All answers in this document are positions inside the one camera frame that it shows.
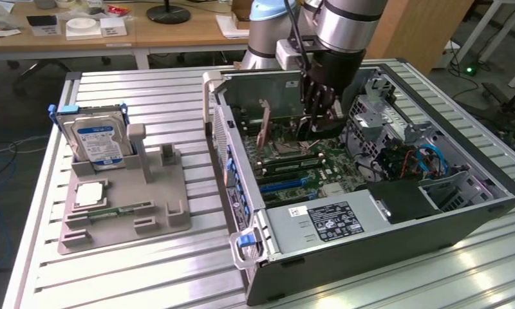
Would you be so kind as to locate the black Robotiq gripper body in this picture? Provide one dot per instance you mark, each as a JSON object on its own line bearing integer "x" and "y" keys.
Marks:
{"x": 336, "y": 69}

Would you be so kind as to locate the black graphics card metal bracket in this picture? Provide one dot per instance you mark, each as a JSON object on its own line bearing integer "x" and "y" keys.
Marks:
{"x": 263, "y": 128}

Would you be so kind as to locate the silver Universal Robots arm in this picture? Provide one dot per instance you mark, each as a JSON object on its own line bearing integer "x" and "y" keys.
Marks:
{"x": 347, "y": 25}

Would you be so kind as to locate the perforated metal drive cage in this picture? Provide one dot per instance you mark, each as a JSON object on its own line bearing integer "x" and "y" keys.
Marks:
{"x": 368, "y": 128}

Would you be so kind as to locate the green motherboard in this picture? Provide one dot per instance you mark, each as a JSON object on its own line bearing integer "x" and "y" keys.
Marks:
{"x": 339, "y": 161}

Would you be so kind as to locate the CPU socket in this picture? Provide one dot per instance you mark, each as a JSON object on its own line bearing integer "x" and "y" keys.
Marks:
{"x": 287, "y": 149}

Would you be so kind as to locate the black RAM slot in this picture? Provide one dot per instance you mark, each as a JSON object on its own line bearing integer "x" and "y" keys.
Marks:
{"x": 251, "y": 121}
{"x": 251, "y": 129}

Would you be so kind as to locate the black installed RAM stick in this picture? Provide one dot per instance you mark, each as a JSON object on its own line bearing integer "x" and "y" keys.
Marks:
{"x": 294, "y": 164}

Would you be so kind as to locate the wooden cabinet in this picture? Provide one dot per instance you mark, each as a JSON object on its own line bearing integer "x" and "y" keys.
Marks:
{"x": 421, "y": 32}

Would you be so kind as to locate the silver chipset heatsink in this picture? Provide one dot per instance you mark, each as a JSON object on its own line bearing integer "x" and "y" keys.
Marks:
{"x": 334, "y": 190}

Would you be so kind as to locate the white control box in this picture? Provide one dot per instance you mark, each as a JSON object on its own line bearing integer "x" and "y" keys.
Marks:
{"x": 449, "y": 58}

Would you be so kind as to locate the blue expansion slot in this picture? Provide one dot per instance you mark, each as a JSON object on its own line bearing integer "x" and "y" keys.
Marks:
{"x": 283, "y": 186}

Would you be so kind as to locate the white paper stack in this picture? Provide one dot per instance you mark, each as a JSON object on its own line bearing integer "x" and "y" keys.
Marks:
{"x": 231, "y": 27}

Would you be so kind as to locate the brown cardboard box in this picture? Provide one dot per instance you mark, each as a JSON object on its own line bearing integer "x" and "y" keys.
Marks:
{"x": 242, "y": 9}

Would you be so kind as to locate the black adapter green light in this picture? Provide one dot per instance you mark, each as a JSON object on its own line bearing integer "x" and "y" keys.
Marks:
{"x": 469, "y": 70}

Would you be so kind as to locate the grey metal disk bay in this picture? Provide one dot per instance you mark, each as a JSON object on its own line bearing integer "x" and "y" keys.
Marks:
{"x": 455, "y": 193}

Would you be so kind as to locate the grey power supply unit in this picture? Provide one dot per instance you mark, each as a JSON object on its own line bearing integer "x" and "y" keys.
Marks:
{"x": 291, "y": 231}

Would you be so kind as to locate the dark floor equipment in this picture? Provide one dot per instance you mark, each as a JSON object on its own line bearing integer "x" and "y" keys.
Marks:
{"x": 510, "y": 106}

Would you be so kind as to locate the black round lamp base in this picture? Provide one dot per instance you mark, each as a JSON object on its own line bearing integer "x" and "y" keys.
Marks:
{"x": 168, "y": 14}

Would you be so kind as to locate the blue case latch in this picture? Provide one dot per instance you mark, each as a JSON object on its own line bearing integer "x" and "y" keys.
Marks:
{"x": 246, "y": 242}

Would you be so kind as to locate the open dark grey PC case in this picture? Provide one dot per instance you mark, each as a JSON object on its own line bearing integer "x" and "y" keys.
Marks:
{"x": 368, "y": 257}

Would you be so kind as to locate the white box with label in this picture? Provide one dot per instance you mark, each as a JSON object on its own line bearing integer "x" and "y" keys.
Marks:
{"x": 112, "y": 27}

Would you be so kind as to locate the hard disk with blue carrier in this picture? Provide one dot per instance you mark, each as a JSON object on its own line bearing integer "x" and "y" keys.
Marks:
{"x": 93, "y": 141}

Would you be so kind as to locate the red and white packet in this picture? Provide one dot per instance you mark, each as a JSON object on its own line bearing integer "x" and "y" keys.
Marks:
{"x": 116, "y": 10}

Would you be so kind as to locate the grey plastic parts rack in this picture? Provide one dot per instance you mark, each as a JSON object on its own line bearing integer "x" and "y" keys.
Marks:
{"x": 124, "y": 193}

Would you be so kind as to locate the green RAM stick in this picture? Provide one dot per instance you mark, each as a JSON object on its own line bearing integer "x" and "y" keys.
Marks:
{"x": 111, "y": 212}

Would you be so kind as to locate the silver CPU chip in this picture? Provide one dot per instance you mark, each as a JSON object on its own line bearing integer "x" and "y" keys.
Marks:
{"x": 89, "y": 195}

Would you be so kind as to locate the black office chair base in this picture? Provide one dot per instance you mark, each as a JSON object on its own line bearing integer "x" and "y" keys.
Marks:
{"x": 39, "y": 69}

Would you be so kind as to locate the white tape roll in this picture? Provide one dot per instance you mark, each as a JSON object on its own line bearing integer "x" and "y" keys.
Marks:
{"x": 64, "y": 3}

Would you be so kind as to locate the white box black top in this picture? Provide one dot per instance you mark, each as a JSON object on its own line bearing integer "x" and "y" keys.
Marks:
{"x": 44, "y": 25}

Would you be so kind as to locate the wooden desk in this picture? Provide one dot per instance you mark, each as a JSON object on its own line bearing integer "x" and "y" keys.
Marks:
{"x": 33, "y": 43}

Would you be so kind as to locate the grey cup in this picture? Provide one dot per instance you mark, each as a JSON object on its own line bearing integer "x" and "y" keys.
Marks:
{"x": 45, "y": 4}

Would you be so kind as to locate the white note card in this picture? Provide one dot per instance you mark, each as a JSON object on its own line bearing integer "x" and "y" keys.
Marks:
{"x": 4, "y": 33}

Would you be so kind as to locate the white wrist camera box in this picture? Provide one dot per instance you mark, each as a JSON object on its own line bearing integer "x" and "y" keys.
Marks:
{"x": 290, "y": 58}

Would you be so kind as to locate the white table frame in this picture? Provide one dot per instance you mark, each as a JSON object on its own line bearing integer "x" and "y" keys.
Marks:
{"x": 483, "y": 58}

